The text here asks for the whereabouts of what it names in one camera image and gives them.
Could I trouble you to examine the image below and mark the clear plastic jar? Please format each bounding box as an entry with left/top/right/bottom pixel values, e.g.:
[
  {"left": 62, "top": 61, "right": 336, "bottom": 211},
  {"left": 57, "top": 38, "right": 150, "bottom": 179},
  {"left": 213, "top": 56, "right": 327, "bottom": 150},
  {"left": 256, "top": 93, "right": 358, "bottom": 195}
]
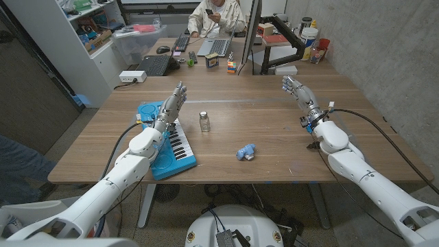
[{"left": 310, "top": 46, "right": 327, "bottom": 64}]

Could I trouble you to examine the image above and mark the white plastic tub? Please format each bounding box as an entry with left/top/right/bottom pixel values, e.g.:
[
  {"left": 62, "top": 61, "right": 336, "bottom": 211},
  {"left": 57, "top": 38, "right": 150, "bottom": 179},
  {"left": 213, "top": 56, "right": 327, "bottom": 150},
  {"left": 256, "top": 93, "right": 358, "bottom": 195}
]
[{"left": 300, "top": 27, "right": 319, "bottom": 62}]

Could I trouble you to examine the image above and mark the pink flat item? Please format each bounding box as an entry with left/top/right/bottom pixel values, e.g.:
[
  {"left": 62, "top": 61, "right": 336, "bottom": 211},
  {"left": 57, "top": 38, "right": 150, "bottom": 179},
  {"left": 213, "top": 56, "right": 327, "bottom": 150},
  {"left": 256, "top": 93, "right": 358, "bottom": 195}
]
[{"left": 132, "top": 23, "right": 157, "bottom": 34}]

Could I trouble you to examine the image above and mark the white power strip box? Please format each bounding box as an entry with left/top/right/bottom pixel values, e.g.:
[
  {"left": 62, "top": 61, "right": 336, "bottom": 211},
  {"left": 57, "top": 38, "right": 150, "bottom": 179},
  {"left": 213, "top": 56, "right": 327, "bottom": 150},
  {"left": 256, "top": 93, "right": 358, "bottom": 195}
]
[{"left": 119, "top": 70, "right": 147, "bottom": 84}]

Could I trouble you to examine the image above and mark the glass shaker bottle silver cap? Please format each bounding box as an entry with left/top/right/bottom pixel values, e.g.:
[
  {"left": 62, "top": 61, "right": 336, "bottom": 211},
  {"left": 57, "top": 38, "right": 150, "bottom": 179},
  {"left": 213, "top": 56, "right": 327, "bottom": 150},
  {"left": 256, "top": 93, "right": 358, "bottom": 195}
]
[{"left": 199, "top": 110, "right": 211, "bottom": 133}]

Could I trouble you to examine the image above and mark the black keyboard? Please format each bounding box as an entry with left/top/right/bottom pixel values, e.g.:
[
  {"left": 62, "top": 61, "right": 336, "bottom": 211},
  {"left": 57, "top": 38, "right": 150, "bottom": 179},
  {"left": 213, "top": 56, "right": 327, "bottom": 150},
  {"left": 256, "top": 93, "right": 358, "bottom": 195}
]
[{"left": 172, "top": 34, "right": 191, "bottom": 53}]

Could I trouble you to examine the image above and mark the small yellow blue tin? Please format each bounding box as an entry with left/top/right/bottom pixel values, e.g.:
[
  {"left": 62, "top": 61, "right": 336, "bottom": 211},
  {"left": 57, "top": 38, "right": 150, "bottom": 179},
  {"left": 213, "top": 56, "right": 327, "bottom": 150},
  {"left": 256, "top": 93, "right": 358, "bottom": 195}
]
[{"left": 204, "top": 52, "right": 220, "bottom": 69}]

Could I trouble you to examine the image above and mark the blue jeans leg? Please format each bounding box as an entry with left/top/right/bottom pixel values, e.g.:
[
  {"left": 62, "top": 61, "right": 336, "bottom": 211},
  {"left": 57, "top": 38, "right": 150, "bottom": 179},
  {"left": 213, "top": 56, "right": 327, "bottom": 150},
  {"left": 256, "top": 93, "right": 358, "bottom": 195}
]
[{"left": 0, "top": 134, "right": 58, "bottom": 207}]

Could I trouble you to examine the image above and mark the clear plastic storage bin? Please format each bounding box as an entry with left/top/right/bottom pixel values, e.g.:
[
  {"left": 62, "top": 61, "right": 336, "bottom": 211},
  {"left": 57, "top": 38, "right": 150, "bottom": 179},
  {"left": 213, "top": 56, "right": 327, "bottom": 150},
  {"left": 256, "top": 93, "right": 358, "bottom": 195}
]
[{"left": 111, "top": 24, "right": 168, "bottom": 66}]

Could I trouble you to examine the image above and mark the silver laptop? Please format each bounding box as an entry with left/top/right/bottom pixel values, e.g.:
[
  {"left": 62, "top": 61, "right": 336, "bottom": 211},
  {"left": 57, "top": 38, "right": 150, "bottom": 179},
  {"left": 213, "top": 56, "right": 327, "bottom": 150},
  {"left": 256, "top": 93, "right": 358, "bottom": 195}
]
[{"left": 197, "top": 20, "right": 239, "bottom": 58}]

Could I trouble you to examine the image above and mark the black lidded jar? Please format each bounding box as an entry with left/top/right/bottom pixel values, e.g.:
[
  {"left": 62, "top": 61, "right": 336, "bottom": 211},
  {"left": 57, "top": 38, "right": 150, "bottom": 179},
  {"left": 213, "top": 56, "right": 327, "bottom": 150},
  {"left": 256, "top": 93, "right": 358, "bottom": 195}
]
[{"left": 299, "top": 16, "right": 313, "bottom": 35}]

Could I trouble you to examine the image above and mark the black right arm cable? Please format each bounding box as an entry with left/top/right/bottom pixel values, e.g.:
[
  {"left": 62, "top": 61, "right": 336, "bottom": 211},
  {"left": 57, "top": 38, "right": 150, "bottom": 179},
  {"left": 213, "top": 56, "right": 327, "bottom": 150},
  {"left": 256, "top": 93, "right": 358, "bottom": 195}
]
[{"left": 329, "top": 108, "right": 439, "bottom": 196}]

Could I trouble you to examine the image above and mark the blue toy piano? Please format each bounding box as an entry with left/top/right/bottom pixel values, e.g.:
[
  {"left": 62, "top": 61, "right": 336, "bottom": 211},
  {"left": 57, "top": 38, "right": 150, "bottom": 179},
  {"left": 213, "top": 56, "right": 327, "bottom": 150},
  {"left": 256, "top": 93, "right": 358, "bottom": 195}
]
[{"left": 137, "top": 100, "right": 198, "bottom": 182}]

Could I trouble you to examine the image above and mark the flat white box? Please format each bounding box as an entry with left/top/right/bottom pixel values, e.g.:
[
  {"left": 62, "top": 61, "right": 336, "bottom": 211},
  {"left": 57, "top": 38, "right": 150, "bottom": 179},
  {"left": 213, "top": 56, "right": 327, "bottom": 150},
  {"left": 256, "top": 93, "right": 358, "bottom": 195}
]
[{"left": 274, "top": 64, "right": 298, "bottom": 76}]

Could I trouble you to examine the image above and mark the computer monitor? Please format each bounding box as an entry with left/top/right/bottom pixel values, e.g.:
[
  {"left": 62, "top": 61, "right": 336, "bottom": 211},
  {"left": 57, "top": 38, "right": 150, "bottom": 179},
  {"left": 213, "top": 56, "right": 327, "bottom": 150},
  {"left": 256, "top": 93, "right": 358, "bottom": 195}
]
[{"left": 241, "top": 0, "right": 263, "bottom": 66}]

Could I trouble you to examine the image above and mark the small tan box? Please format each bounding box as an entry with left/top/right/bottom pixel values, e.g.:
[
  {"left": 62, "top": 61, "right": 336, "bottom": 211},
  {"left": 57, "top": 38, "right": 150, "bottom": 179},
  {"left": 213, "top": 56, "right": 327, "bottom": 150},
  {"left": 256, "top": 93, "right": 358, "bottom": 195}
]
[{"left": 257, "top": 22, "right": 275, "bottom": 37}]

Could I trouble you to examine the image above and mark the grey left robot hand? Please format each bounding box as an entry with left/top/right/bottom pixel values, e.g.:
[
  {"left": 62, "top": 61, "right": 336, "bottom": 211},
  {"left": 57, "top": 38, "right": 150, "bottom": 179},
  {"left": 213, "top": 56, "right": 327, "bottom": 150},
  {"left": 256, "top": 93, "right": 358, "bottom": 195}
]
[{"left": 153, "top": 80, "right": 189, "bottom": 133}]

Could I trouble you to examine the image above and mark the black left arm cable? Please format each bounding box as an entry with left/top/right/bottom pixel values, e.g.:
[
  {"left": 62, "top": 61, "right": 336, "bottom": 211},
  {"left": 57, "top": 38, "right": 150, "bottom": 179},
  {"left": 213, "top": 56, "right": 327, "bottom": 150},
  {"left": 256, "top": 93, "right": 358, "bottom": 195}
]
[{"left": 102, "top": 119, "right": 154, "bottom": 179}]

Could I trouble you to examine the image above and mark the cardboard box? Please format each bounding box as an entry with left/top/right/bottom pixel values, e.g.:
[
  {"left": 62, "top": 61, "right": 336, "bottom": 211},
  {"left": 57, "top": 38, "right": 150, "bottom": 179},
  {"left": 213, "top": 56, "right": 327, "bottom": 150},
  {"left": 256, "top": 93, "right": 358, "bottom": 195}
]
[{"left": 84, "top": 29, "right": 113, "bottom": 53}]

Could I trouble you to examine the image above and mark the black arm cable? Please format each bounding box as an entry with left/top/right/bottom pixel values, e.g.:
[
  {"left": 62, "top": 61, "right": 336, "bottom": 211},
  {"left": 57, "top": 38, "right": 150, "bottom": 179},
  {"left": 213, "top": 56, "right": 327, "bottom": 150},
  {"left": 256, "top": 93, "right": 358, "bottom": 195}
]
[
  {"left": 329, "top": 108, "right": 439, "bottom": 196},
  {"left": 102, "top": 119, "right": 154, "bottom": 179}
]

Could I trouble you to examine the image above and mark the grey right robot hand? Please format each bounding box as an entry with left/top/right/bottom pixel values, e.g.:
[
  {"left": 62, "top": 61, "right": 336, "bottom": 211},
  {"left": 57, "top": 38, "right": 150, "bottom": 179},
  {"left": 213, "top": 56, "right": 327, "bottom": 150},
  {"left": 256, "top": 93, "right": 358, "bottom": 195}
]
[{"left": 281, "top": 74, "right": 327, "bottom": 127}]

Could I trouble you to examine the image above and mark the black round fan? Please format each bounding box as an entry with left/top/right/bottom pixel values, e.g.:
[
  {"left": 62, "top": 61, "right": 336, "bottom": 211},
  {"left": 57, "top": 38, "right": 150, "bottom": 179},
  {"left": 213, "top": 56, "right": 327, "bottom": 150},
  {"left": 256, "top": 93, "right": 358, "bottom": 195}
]
[{"left": 153, "top": 184, "right": 181, "bottom": 203}]

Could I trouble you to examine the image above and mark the red book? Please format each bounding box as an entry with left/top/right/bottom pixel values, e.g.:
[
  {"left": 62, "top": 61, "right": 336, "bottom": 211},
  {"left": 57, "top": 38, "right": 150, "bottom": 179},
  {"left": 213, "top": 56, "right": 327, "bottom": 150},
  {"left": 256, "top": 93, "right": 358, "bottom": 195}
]
[{"left": 262, "top": 33, "right": 291, "bottom": 47}]

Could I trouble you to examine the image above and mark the white table leg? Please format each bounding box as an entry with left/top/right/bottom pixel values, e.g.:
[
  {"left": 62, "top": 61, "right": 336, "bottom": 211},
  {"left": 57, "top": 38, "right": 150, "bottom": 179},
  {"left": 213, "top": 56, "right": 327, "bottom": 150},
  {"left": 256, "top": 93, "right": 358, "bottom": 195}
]
[{"left": 137, "top": 184, "right": 158, "bottom": 230}]

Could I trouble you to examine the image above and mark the black laptop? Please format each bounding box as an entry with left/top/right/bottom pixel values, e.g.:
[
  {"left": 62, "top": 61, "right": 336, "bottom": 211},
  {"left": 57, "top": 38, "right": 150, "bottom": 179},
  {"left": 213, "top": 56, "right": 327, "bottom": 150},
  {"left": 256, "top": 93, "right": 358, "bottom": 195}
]
[{"left": 136, "top": 54, "right": 181, "bottom": 77}]

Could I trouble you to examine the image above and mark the person in cream jacket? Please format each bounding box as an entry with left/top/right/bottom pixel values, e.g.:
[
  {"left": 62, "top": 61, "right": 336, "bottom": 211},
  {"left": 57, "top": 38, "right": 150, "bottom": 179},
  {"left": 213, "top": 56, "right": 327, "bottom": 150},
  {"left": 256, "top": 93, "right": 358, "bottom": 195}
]
[{"left": 187, "top": 0, "right": 246, "bottom": 38}]

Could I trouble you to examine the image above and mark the grey table leg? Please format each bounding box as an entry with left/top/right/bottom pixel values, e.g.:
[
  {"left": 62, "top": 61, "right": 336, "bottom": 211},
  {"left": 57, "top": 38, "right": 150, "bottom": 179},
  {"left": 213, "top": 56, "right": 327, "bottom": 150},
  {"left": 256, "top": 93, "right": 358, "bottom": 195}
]
[{"left": 307, "top": 183, "right": 332, "bottom": 230}]

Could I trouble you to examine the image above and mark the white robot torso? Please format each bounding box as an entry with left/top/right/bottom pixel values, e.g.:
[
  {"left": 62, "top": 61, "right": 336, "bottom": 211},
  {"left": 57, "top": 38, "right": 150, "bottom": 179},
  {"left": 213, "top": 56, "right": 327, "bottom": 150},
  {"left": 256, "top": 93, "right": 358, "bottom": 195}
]
[{"left": 185, "top": 204, "right": 285, "bottom": 247}]

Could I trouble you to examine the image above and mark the white shelf cabinet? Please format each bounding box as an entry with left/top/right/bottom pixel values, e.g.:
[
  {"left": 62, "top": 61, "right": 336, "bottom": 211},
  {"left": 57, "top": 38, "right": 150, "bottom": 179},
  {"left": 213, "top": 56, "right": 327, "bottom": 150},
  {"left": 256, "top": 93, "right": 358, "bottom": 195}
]
[{"left": 3, "top": 0, "right": 130, "bottom": 108}]

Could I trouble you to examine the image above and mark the blue toy camera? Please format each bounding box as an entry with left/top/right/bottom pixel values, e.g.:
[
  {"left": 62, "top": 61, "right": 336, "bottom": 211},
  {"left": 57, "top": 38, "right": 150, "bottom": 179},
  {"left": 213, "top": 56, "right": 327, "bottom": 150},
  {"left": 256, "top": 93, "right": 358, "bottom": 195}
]
[{"left": 235, "top": 143, "right": 257, "bottom": 161}]

